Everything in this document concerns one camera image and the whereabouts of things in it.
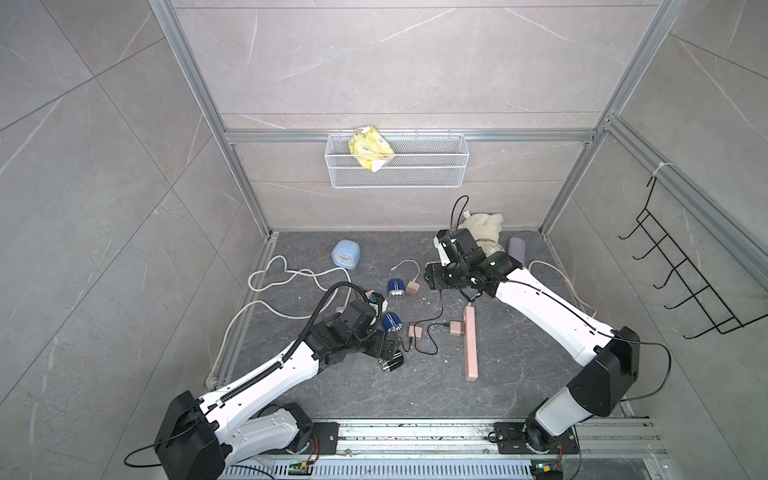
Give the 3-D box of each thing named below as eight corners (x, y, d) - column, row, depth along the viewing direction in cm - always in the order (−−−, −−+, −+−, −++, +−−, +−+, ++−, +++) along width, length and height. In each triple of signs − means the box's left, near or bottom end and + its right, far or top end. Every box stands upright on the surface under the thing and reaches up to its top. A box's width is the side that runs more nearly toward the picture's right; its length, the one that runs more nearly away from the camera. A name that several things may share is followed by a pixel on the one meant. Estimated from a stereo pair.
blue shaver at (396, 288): (388, 298, 102) (388, 294, 100) (388, 282, 106) (388, 278, 104) (404, 298, 102) (404, 294, 100) (403, 282, 106) (404, 278, 104)
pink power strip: (464, 380, 85) (467, 376, 81) (463, 308, 100) (465, 302, 96) (476, 382, 84) (479, 377, 81) (473, 309, 99) (475, 303, 96)
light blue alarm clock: (334, 267, 111) (330, 251, 104) (340, 253, 115) (337, 238, 108) (356, 271, 110) (354, 255, 103) (361, 257, 114) (359, 241, 107)
